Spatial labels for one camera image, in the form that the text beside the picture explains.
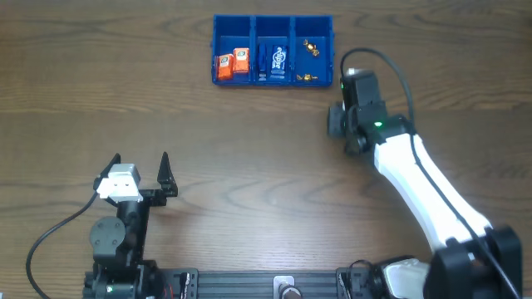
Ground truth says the black cable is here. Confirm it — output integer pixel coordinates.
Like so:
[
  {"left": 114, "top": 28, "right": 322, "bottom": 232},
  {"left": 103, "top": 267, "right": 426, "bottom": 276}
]
[
  {"left": 25, "top": 191, "right": 101, "bottom": 299},
  {"left": 339, "top": 47, "right": 523, "bottom": 299}
]

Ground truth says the blue candy pack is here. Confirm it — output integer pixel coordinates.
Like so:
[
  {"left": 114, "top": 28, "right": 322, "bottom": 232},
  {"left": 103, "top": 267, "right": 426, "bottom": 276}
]
[
  {"left": 257, "top": 43, "right": 268, "bottom": 82},
  {"left": 269, "top": 44, "right": 288, "bottom": 80}
]

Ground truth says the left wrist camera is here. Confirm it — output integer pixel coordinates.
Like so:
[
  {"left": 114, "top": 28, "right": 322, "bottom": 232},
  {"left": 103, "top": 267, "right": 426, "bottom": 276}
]
[{"left": 96, "top": 163, "right": 142, "bottom": 204}]

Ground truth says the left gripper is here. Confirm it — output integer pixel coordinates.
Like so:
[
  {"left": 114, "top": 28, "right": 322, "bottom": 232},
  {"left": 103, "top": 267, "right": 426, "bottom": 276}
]
[{"left": 93, "top": 151, "right": 179, "bottom": 208}]

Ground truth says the mounting rail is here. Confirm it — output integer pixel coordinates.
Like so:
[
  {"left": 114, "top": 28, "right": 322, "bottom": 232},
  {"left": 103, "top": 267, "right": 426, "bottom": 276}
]
[{"left": 82, "top": 267, "right": 454, "bottom": 299}]

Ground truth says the orange candy box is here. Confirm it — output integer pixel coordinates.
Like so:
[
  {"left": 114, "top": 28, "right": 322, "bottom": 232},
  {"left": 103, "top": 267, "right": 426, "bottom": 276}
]
[
  {"left": 216, "top": 53, "right": 234, "bottom": 81},
  {"left": 232, "top": 47, "right": 251, "bottom": 75}
]

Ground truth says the blue tray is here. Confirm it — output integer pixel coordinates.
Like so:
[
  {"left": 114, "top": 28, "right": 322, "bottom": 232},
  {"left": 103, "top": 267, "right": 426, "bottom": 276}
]
[{"left": 210, "top": 14, "right": 335, "bottom": 87}]

